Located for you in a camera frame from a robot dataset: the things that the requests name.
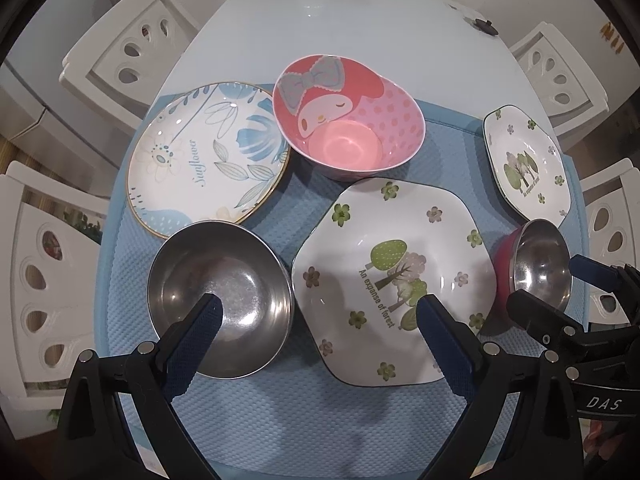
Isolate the pink steel bowl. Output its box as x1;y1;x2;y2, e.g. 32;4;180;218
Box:
480;219;572;336

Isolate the blue steel bowl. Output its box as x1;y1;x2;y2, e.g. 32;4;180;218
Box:
148;221;295;379

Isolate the large hexagonal forest plate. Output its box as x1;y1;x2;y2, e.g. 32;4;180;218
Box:
292;178;497;387

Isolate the small hexagonal forest plate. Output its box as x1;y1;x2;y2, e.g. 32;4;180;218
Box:
483;105;572;226

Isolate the blue sunflower round plate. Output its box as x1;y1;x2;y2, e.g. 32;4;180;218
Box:
126;81;290;238

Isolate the pink cartoon melamine bowl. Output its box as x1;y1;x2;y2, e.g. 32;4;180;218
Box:
272;54;426;181

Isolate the white chair near right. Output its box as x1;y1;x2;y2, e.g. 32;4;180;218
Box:
579;158;640;326

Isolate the white chair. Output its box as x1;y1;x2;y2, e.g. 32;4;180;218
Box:
58;0;200;134
510;22;608;138
579;158;640;326
1;160;108;439

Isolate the blue textured table mat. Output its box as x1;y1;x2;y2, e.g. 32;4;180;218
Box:
94;103;518;479

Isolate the white chair near left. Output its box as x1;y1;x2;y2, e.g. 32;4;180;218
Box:
1;160;108;439

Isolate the potted green plant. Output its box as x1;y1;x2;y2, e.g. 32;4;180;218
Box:
48;204;104;244

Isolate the white chair far right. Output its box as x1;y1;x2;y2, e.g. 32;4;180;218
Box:
510;22;608;138

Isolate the white refrigerator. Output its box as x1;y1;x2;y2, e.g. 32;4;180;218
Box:
2;0;119;167

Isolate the white chair far left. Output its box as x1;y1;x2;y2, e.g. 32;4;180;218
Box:
58;0;200;134

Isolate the small black table object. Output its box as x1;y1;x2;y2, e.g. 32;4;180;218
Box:
468;18;499;37

